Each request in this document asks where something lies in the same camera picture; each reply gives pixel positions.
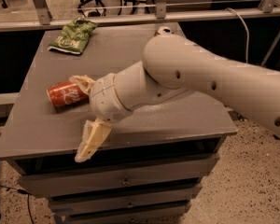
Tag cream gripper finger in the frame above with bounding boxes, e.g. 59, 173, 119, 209
75, 119, 111, 162
69, 75, 95, 94

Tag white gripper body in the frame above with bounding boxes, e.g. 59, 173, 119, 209
90, 74, 133, 123

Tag red coke can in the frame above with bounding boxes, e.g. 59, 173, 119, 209
47, 81, 88, 107

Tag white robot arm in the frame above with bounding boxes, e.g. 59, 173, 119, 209
70, 34, 280, 162

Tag gold soda can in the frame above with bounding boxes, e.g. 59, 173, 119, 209
155, 26, 173, 36

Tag green chip bag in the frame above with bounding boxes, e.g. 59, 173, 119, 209
48, 18, 97, 55

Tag grey drawer cabinet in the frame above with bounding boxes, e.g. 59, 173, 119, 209
0, 24, 237, 224

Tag black floor cable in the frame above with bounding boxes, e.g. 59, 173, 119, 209
0, 184, 35, 224

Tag white cable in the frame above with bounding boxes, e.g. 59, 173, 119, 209
225, 7, 250, 63

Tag metal railing frame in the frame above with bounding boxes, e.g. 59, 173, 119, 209
0, 0, 280, 69

